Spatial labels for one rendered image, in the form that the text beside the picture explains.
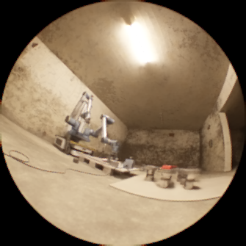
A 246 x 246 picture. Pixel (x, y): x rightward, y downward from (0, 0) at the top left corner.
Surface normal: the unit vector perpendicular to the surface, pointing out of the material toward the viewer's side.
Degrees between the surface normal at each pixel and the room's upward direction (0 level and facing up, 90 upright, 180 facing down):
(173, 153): 90
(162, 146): 90
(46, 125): 90
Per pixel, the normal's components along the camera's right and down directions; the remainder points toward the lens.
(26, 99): 0.87, 0.00
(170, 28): -0.22, 0.90
